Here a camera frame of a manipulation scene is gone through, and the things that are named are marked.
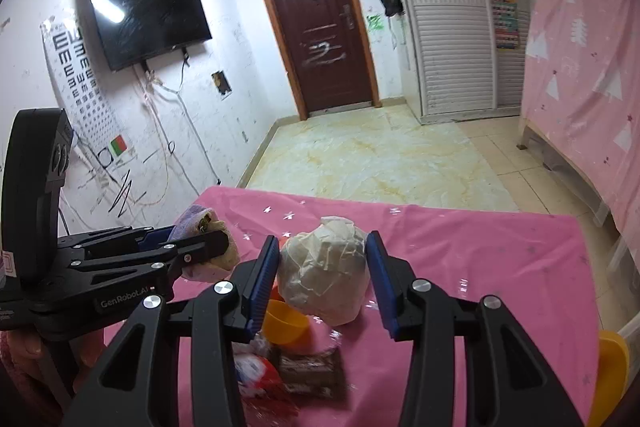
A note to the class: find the black wall television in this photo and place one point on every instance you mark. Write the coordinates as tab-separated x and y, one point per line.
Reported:
150	17

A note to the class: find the colourful grid poster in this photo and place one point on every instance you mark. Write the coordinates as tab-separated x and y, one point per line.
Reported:
502	12

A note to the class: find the broken wall socket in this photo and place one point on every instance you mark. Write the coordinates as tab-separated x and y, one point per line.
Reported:
221	83

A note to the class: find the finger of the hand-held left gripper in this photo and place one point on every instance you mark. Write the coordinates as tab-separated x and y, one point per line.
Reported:
157	238
210	246

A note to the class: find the pink star-print tablecloth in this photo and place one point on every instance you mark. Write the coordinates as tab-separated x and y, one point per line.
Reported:
475	257

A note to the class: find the brown snack wrapper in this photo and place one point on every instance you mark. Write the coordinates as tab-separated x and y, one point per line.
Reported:
310	372

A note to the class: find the white louvered wardrobe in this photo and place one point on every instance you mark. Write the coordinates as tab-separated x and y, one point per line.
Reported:
450	32

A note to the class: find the yellow plastic container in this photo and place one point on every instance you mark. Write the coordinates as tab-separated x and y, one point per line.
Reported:
607	372

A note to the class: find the red green flag sticker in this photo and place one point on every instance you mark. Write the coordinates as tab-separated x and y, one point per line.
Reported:
118	145

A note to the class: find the red and white wrapper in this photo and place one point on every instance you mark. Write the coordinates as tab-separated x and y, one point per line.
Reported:
257	372

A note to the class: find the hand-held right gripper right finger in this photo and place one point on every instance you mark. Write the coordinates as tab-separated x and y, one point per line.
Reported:
380	287

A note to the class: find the wooden bed frame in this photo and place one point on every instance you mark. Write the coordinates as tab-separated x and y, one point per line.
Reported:
575	172

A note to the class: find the eye chart poster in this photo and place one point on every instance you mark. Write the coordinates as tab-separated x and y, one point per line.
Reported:
80	82

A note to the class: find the black hanging bag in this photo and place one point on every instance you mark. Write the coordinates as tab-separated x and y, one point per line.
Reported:
391	3

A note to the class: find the person's left hand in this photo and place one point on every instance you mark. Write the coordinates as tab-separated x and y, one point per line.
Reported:
90	347

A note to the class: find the orange plastic cup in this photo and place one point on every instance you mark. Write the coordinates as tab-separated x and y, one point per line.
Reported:
285	323

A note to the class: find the large white paper ball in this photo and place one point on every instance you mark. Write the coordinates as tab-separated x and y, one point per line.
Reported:
325	267

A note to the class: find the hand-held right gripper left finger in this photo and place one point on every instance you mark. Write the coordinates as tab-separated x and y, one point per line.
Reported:
262	287

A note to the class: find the dark brown door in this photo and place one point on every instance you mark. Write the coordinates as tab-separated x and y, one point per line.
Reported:
320	22

